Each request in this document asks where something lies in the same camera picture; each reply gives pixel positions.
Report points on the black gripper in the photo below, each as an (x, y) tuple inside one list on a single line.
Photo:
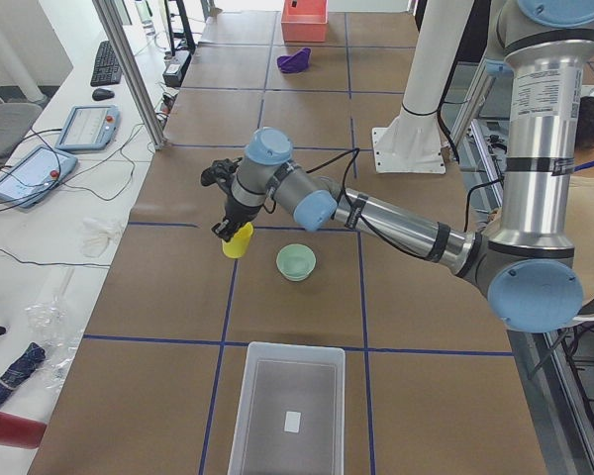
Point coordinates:
[(236, 213)]

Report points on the yellow plastic cup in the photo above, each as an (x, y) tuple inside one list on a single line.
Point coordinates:
[(237, 246)]

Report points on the pale green bowl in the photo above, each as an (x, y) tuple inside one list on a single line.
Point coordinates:
[(296, 261)]

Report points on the purple cloth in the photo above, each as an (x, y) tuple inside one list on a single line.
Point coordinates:
[(294, 63)]

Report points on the black electronics box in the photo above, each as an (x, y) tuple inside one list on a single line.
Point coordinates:
[(176, 68)]

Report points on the clear plastic storage box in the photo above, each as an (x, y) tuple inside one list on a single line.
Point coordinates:
[(291, 414)]

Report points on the blue teach pendant far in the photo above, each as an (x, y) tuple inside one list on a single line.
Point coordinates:
[(88, 129)]

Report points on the blue teach pendant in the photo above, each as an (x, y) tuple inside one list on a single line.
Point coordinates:
[(29, 181), (88, 129)]

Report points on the black computer mouse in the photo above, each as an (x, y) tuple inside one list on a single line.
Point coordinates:
[(101, 94)]

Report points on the black keyboard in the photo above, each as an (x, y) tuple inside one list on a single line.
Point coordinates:
[(106, 67)]

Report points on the clear plastic bag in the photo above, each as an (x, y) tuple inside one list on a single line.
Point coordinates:
[(56, 333)]

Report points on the blue teach pendant near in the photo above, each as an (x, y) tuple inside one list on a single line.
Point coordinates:
[(29, 181)]

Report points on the red orange bin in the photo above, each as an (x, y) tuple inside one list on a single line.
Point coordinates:
[(304, 21)]

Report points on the dark blue folded umbrella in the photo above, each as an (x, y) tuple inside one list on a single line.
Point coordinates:
[(20, 371)]

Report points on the grey office chair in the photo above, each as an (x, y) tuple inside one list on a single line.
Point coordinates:
[(15, 121)]

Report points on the red object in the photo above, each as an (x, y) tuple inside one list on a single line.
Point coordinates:
[(20, 432)]

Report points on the seated person beige shirt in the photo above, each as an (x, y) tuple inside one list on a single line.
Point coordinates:
[(545, 237)]

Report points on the white camera stand column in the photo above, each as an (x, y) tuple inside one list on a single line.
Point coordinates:
[(412, 142)]

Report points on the aluminium frame post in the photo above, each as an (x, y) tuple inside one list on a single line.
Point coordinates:
[(113, 27)]

